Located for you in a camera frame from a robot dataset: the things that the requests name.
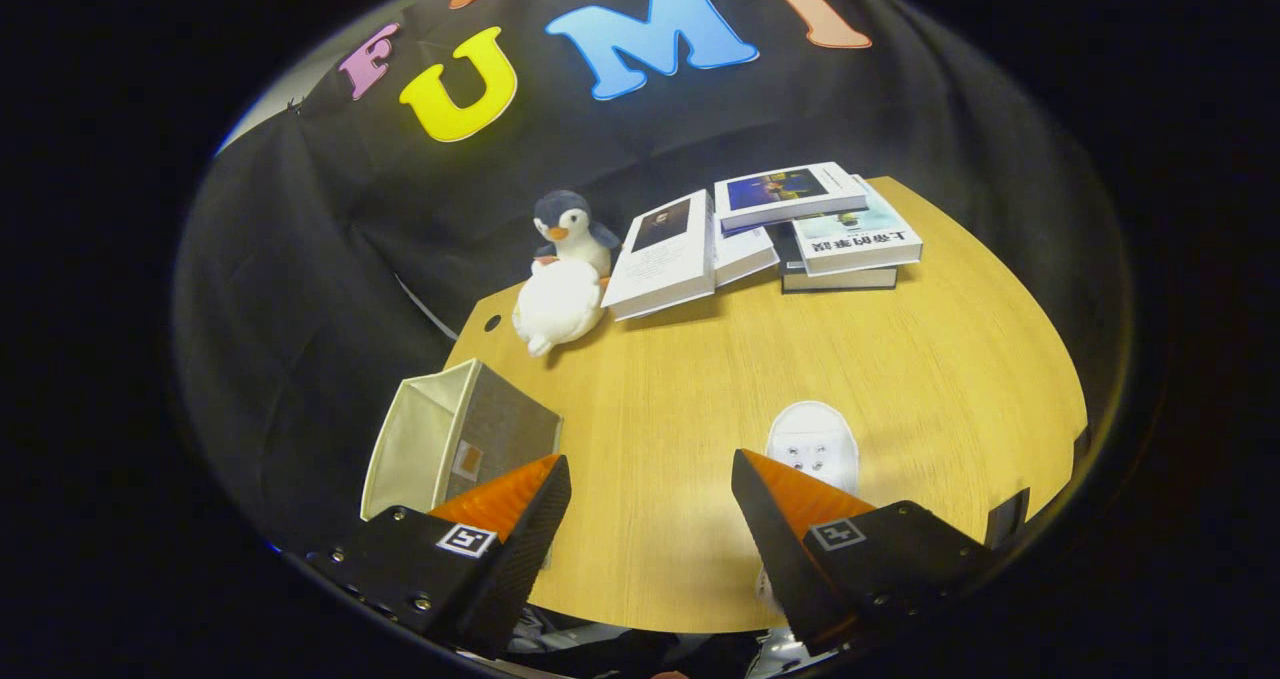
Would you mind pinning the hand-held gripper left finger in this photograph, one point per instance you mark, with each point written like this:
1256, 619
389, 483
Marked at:
515, 579

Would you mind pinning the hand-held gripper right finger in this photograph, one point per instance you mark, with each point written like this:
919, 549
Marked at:
785, 559

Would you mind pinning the white canvas shoe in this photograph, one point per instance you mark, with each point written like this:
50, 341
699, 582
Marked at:
812, 439

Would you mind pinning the grey fabric storage box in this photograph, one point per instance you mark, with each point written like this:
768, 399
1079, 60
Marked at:
420, 439

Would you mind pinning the plush penguin toy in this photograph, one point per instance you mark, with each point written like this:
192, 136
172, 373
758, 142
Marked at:
555, 304

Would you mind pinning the dark grey book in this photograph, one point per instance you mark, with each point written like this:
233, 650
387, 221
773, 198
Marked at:
840, 281

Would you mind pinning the plain white book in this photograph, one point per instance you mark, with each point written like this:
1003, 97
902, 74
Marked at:
745, 254

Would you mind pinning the book with pale green cover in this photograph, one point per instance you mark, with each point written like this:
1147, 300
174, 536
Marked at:
860, 244

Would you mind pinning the white book with dark portrait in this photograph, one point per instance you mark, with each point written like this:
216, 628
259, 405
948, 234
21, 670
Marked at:
660, 259

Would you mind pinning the book with blue picture cover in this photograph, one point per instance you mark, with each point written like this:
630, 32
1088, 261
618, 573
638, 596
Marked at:
790, 191

